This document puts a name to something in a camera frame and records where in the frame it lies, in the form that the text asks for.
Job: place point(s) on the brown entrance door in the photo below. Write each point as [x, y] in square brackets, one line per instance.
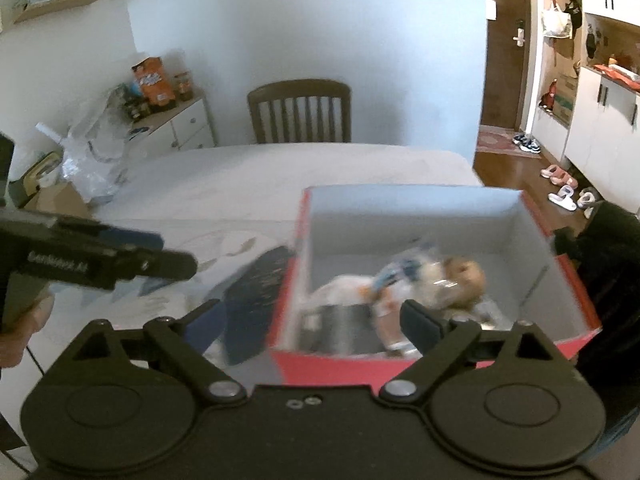
[505, 50]

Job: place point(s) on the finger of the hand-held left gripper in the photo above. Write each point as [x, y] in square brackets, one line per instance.
[160, 266]
[132, 239]

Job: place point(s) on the dark cloth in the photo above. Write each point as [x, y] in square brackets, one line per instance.
[615, 310]

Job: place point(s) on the printed cardboard carton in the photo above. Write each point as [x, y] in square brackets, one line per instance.
[565, 100]

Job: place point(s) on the white hanging bag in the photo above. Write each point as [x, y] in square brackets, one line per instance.
[556, 20]

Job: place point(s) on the tan capybara toy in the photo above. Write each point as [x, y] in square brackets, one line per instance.
[465, 285]

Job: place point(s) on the wooden wall shelf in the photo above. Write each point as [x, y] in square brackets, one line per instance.
[60, 7]

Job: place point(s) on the clear plastic bag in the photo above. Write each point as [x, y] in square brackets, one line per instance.
[95, 155]

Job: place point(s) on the patterned door rug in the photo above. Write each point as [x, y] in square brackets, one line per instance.
[495, 142]

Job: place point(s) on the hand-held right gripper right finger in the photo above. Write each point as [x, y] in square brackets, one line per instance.
[420, 327]

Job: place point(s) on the brown glass jar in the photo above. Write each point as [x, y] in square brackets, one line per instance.
[183, 86]

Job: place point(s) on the red cardboard box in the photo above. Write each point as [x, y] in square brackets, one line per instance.
[400, 220]

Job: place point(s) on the pair of pink slippers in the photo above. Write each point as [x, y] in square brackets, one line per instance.
[559, 175]

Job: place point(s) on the orange snack bag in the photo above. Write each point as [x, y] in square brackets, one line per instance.
[154, 81]

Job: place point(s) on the blueberry print bread packet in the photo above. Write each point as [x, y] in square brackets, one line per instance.
[407, 272]

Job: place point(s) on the white shoe cabinet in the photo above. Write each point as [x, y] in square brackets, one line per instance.
[605, 130]

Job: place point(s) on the white slipper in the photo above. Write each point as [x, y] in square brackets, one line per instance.
[587, 197]
[561, 197]

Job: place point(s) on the person's left hand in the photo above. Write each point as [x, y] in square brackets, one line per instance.
[12, 350]

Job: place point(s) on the white drawer cabinet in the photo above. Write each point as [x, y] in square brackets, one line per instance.
[185, 125]

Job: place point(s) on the grey white tissue packet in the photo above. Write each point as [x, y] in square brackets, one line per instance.
[340, 305]

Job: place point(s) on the brown wooden chair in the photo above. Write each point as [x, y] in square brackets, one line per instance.
[300, 110]

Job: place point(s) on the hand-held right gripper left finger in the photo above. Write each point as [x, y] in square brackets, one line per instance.
[206, 320]

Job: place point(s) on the brown cardboard box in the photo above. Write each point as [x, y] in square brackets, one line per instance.
[60, 200]

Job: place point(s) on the yellow black bag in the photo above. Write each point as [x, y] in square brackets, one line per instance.
[35, 175]

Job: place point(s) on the white fish print desktop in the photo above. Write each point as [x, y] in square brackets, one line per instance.
[250, 180]

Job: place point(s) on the pair of dark sneakers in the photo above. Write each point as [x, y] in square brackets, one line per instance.
[527, 143]

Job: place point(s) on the small red bag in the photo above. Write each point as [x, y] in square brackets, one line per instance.
[548, 96]

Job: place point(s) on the black hanging cap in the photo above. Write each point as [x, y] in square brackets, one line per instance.
[574, 14]

